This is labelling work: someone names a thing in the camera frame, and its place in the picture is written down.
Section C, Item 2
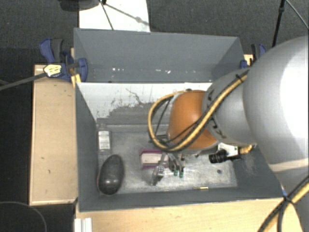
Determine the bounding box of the clear glass jar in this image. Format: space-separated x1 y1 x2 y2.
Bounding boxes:
96 123 113 155

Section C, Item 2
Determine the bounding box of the purple box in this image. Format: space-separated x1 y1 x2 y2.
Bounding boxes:
139 148 166 171

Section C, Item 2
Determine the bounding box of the dark green oval object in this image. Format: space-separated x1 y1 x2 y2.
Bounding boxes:
97 154 125 196

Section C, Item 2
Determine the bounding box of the grey metal bin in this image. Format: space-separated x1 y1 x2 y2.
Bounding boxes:
72 28 285 213

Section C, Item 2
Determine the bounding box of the black cylinder on white bracket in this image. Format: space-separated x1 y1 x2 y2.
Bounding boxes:
208 143 242 164

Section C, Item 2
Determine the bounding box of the pale wood board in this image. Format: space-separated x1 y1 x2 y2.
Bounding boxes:
28 64 79 206

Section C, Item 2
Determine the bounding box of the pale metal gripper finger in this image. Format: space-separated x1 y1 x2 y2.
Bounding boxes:
150 166 165 187

